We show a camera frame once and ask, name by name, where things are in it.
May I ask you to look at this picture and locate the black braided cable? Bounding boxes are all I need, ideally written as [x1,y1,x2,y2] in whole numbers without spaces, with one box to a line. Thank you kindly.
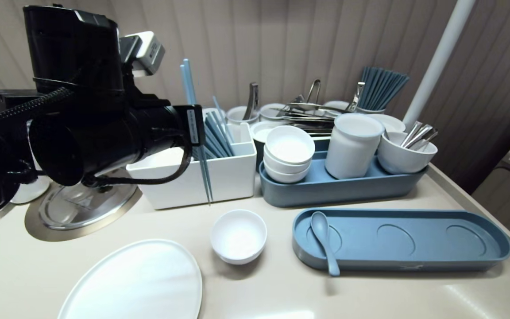
[0,86,76,147]

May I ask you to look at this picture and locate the shallow blue oval tray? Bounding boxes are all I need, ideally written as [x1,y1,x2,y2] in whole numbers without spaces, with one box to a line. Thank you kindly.
[292,208,510,272]

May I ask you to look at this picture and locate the blue soup spoon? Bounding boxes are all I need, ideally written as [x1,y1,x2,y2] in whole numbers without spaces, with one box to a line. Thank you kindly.
[310,211,340,277]

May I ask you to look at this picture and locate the white round base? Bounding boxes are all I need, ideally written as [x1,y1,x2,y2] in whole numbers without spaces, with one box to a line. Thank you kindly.
[11,175,51,205]

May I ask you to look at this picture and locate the white pole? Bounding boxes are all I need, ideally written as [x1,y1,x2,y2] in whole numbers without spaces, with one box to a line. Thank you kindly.
[403,0,477,130]

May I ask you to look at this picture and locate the thin black cable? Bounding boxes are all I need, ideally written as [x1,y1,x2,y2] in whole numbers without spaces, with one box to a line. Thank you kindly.
[82,144,193,187]

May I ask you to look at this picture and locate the deep blue oval tray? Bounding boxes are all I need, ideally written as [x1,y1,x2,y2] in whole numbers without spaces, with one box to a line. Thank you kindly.
[259,148,429,208]

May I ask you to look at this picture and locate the white rectangular box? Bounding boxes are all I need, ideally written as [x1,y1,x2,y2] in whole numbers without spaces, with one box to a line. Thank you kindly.
[126,122,258,210]

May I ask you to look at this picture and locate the white round plate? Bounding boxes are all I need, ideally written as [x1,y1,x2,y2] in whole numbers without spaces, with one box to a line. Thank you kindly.
[58,239,203,319]

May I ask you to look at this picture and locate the metal cutlery handle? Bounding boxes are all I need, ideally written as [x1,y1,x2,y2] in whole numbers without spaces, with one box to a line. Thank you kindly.
[400,121,424,148]
[408,125,439,150]

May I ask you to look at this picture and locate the wide white cup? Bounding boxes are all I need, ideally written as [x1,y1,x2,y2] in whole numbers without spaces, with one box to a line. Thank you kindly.
[377,132,438,175]

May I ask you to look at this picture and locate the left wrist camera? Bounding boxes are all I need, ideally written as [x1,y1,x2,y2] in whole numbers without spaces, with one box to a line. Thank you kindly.
[119,31,170,107]

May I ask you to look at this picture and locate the metal tongs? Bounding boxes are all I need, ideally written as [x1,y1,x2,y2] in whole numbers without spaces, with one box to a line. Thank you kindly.
[243,82,259,121]
[305,79,322,105]
[269,102,357,122]
[346,82,366,113]

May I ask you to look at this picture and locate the small white bowl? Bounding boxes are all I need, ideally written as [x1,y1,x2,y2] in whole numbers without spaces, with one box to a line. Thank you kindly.
[265,125,315,165]
[263,146,313,175]
[264,163,310,184]
[211,210,267,265]

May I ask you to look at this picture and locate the grey chair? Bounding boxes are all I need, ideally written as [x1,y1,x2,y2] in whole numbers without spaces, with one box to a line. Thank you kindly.
[471,117,510,268]

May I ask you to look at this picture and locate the tall white cylinder cup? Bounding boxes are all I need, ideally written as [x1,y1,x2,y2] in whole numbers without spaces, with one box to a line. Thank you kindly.
[325,113,385,179]

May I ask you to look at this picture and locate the black box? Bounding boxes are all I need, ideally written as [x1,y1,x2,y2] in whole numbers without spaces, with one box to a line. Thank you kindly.
[0,89,39,117]

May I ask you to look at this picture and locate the light blue chopstick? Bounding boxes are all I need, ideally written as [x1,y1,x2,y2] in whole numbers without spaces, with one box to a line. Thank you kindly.
[180,64,211,204]
[184,58,214,203]

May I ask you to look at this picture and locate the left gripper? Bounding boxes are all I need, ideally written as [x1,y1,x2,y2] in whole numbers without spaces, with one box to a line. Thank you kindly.
[29,104,205,187]

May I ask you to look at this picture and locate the bundle of dark blue chopsticks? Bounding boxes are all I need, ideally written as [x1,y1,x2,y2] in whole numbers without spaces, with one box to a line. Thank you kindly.
[359,66,410,111]

